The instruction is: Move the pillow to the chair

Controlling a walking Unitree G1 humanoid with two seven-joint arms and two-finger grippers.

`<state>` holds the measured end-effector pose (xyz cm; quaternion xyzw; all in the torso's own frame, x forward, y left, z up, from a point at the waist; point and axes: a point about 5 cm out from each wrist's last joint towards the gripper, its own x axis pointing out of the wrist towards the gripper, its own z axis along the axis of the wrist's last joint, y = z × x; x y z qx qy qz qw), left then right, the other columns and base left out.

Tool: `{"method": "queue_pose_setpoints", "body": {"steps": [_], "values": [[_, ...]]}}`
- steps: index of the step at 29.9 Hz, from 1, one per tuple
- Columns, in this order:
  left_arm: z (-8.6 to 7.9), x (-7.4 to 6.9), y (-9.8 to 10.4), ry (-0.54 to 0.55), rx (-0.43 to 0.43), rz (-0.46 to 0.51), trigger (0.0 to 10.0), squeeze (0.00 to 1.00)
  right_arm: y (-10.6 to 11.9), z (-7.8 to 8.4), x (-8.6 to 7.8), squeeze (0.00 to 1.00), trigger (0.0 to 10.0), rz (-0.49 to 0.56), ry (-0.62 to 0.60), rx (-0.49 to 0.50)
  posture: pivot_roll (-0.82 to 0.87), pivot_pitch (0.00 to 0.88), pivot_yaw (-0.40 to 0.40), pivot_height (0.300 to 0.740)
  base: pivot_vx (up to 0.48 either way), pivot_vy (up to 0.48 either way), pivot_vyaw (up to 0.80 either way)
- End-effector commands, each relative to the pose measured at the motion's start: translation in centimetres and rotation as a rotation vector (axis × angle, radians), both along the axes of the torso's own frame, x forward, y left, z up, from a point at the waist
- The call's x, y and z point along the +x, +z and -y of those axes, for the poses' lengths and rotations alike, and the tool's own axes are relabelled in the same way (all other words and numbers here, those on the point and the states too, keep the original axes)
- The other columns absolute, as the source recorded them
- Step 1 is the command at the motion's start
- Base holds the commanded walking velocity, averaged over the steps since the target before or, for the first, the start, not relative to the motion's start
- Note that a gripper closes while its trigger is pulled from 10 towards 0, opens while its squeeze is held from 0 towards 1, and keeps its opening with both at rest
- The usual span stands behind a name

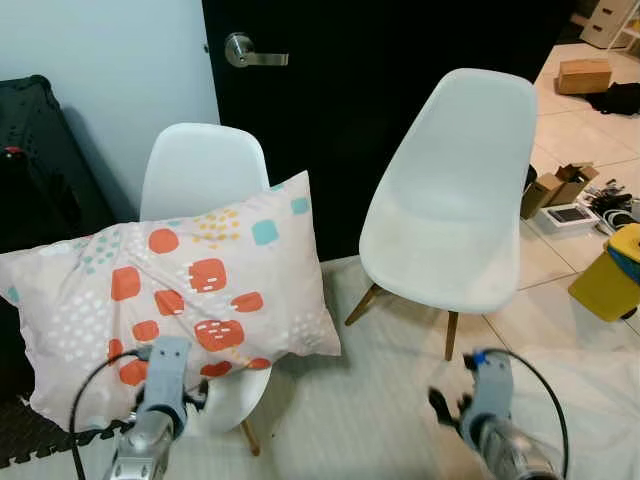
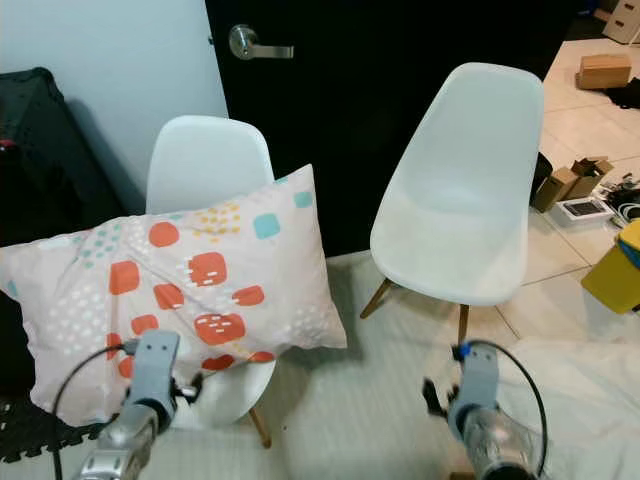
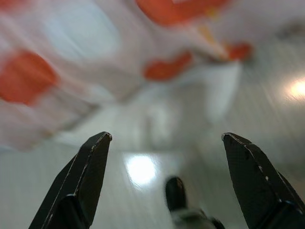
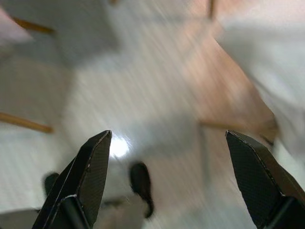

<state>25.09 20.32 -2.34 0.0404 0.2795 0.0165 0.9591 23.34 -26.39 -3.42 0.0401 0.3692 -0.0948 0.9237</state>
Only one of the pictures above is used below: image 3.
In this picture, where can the white bedsheet with orange prints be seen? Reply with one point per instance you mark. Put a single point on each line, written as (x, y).
(100, 62)

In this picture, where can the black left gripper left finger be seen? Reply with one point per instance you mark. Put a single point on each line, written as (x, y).
(81, 181)

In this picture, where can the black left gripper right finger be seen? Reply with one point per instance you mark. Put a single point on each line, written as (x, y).
(257, 186)

